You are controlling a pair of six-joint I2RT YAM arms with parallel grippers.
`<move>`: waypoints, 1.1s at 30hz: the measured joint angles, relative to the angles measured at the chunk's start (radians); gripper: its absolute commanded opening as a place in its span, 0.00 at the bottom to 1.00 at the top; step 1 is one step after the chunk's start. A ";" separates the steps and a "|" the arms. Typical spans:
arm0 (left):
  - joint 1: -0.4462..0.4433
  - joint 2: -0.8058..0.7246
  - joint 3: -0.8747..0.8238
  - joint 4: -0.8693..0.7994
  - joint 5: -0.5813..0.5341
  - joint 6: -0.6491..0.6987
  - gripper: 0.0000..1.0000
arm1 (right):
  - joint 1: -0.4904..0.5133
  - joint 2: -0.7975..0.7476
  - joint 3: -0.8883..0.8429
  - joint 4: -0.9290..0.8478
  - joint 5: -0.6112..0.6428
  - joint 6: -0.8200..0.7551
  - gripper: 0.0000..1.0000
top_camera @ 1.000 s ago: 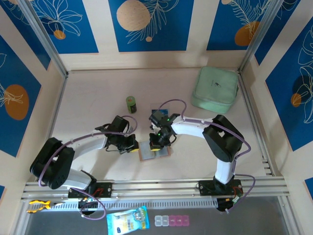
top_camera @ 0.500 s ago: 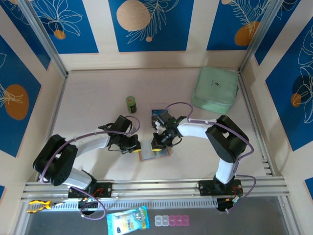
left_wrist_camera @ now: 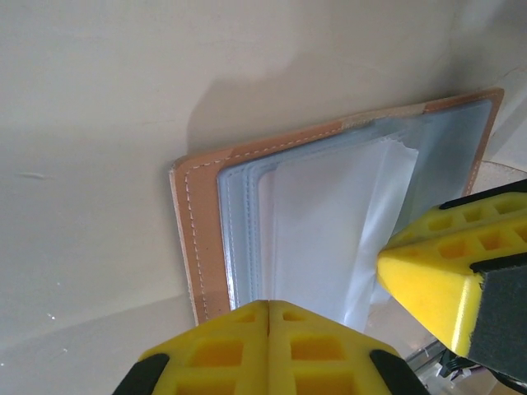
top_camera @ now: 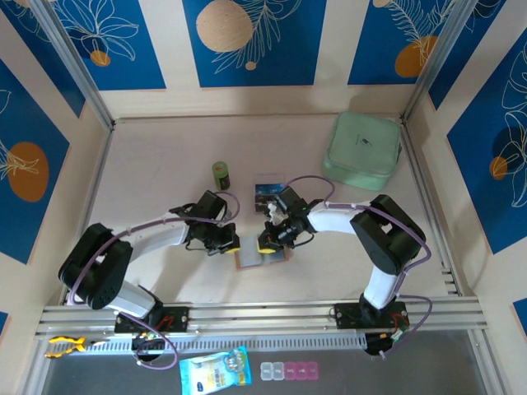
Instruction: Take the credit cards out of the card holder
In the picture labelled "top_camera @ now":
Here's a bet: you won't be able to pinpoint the tan leather card holder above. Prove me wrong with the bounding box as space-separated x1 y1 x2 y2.
233 236 288 271

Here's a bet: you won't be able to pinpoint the green cylindrical bottle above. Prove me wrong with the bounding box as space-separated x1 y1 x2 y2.
212 160 231 192

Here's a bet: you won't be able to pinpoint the mint green zip pouch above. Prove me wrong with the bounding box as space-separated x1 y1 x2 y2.
320 111 403 191

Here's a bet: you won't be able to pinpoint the black connector board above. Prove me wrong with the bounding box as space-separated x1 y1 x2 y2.
130 331 165 355
364 331 409 359

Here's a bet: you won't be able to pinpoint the white and pink pill organizer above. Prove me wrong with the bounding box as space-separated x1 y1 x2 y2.
259 360 320 382

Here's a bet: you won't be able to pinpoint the blue and white snack packet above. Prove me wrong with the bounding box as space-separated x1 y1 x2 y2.
179 345 253 395

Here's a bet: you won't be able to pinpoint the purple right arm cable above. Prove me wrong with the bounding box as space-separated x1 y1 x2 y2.
283 175 433 359

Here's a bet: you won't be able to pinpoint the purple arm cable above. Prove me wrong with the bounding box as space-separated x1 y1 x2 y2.
283 175 433 359
68 189 241 372

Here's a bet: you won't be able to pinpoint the aluminium front rail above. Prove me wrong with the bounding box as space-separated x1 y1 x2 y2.
35 298 491 341

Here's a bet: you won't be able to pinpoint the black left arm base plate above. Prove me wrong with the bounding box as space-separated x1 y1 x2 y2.
114 306 190 334

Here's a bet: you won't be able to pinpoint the grey slotted cable duct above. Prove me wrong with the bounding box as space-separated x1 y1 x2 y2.
39 333 368 351

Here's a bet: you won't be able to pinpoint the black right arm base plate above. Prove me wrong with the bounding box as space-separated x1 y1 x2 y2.
333 302 409 330

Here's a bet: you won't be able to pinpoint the aluminium side rail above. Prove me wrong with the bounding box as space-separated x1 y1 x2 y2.
60 123 116 306
399 118 470 298

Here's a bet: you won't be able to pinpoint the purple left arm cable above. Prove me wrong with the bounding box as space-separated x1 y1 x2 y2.
68 189 241 372

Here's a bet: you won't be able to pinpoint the yellow handled pliers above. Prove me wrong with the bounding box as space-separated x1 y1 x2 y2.
44 335 111 359

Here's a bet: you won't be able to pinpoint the aluminium corner post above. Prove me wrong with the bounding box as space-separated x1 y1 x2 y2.
30 0 117 129
401 0 481 125

